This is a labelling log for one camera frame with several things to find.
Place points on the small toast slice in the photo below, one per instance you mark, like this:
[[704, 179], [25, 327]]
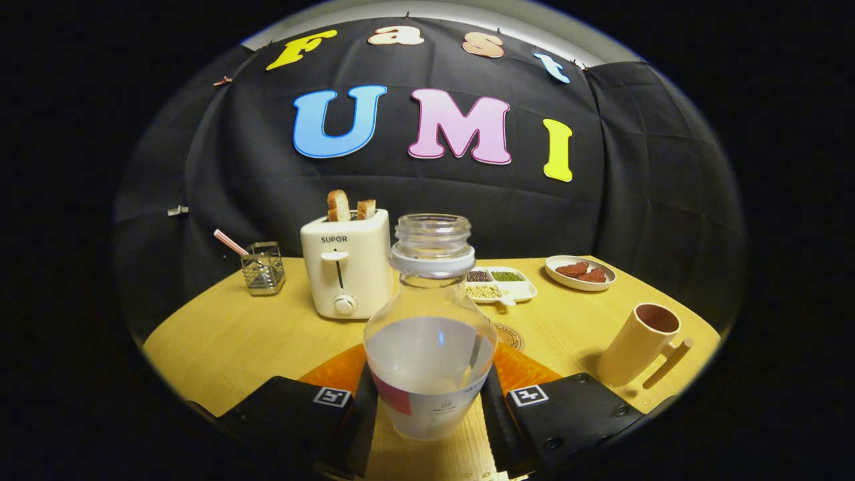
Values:
[[366, 209]]

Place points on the wooden table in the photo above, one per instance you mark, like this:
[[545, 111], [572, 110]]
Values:
[[234, 347]]

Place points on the red meat piece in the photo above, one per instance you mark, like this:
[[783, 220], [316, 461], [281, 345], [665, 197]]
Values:
[[593, 275], [572, 270]]

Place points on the black backdrop cloth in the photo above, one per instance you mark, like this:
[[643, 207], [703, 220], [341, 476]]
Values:
[[401, 187]]

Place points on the clear juice bottle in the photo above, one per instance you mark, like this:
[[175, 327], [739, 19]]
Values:
[[431, 374]]

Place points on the round wooden coaster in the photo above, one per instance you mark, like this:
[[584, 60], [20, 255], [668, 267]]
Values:
[[513, 336]]

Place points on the white oval plate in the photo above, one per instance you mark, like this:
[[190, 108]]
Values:
[[560, 279]]

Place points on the large toast slice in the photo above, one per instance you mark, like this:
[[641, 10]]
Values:
[[338, 206]]

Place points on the beige cup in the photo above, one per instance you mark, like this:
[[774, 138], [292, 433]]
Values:
[[631, 347]]

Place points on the white toaster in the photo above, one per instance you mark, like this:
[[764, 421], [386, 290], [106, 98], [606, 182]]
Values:
[[367, 267]]

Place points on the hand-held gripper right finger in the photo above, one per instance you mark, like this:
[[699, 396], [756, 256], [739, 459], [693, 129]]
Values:
[[497, 434]]

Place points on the striped straw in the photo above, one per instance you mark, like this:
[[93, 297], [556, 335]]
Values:
[[229, 242]]

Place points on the metal mesh holder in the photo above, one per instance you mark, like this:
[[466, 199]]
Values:
[[263, 274]]

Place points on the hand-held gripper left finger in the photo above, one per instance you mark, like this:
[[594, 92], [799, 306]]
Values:
[[364, 427]]

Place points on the white divided bean tray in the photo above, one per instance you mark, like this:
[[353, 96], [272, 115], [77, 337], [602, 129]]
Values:
[[519, 291]]

